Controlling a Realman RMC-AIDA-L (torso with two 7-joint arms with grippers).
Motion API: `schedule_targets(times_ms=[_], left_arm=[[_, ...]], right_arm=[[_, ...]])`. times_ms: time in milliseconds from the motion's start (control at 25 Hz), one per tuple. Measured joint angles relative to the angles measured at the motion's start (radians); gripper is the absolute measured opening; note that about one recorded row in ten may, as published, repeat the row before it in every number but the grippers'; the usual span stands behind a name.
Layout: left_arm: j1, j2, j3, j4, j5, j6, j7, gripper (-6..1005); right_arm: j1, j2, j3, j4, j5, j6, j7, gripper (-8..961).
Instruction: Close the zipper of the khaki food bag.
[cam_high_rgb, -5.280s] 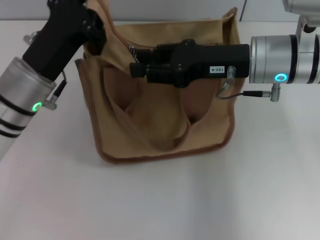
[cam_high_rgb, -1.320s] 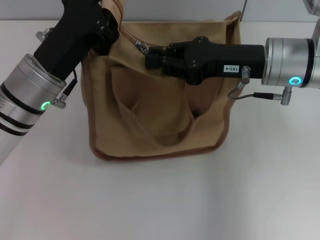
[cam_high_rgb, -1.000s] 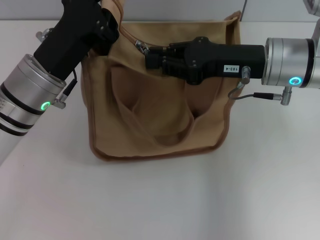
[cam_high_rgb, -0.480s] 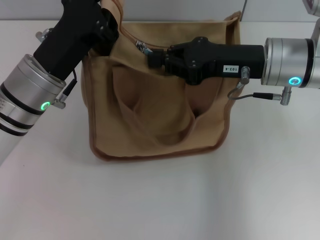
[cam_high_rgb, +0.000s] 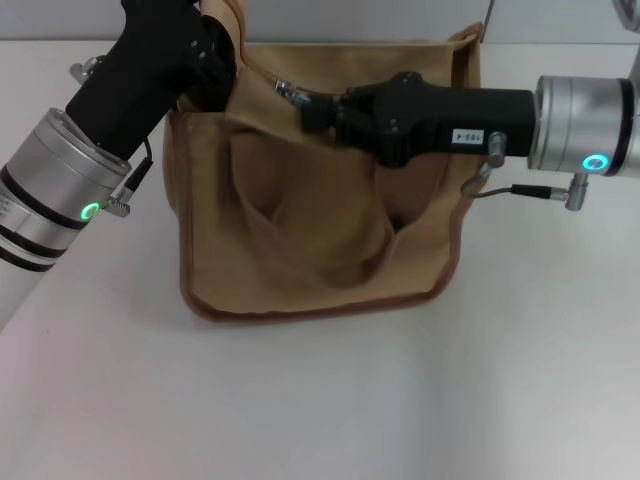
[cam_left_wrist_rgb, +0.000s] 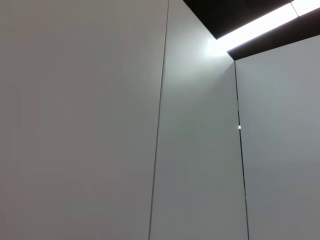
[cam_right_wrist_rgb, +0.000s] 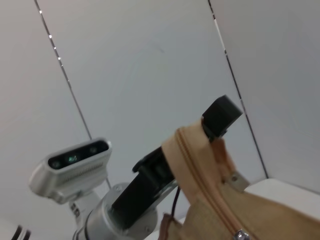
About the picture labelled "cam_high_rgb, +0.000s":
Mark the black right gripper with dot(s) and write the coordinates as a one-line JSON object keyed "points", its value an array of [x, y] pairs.
{"points": [[480, 110]]}

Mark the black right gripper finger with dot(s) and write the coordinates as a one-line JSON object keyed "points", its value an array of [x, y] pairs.
{"points": [[317, 119]]}

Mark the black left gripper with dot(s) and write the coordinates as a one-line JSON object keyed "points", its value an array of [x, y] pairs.
{"points": [[135, 85]]}

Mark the silver metal zipper pull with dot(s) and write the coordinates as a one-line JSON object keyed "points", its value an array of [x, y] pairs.
{"points": [[290, 92]]}

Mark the khaki canvas food bag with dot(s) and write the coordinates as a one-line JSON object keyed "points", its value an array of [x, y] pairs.
{"points": [[310, 240]]}

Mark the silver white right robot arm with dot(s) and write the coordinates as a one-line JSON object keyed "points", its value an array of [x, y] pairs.
{"points": [[570, 120]]}

